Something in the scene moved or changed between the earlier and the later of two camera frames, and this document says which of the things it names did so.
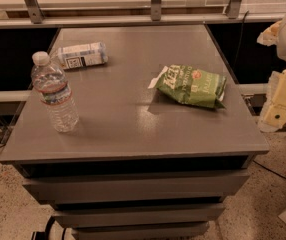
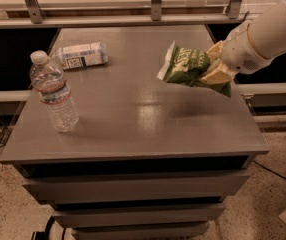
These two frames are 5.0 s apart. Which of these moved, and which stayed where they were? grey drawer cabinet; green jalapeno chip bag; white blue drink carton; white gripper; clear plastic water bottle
Moved: white gripper; green jalapeno chip bag
Stayed: white blue drink carton; clear plastic water bottle; grey drawer cabinet
